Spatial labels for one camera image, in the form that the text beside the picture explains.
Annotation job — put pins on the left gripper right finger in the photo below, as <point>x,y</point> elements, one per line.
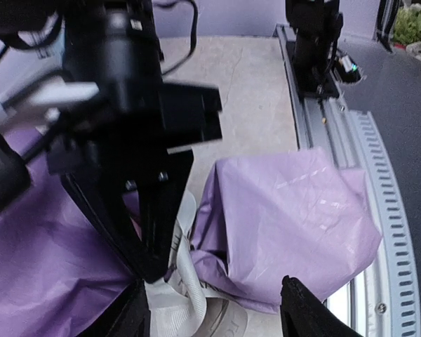
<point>303,314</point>

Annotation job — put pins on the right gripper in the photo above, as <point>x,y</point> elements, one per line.
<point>114,143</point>

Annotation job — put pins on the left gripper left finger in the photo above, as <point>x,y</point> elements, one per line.
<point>128,315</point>

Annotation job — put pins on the clear printed cellophane wrap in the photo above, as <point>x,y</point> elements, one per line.
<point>180,303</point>

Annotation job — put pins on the purple wrapping paper sheet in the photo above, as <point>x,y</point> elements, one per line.
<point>260,219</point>

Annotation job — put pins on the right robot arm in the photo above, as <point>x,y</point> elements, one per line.
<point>110,43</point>

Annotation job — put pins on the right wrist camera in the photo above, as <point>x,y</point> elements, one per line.
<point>29,121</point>

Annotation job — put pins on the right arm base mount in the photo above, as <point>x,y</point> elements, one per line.
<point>316,60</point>

